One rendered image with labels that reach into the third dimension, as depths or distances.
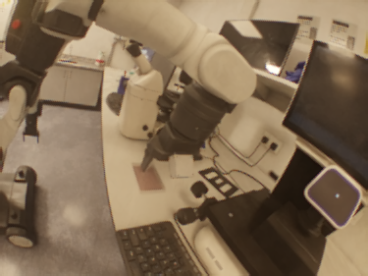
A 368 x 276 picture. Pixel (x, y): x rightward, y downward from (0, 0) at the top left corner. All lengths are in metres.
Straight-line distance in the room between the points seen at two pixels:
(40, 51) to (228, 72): 0.59
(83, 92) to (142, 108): 2.22
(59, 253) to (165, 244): 0.91
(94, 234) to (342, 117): 1.33
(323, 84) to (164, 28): 0.37
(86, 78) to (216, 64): 2.59
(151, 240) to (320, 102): 0.49
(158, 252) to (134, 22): 0.38
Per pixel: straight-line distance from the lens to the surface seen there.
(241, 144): 1.10
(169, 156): 0.30
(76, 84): 2.76
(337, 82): 0.44
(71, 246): 1.17
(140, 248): 0.34
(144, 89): 0.59
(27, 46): 0.66
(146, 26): 0.19
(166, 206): 0.44
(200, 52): 0.19
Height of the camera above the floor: 1.08
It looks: 22 degrees down
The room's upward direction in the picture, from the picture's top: 23 degrees clockwise
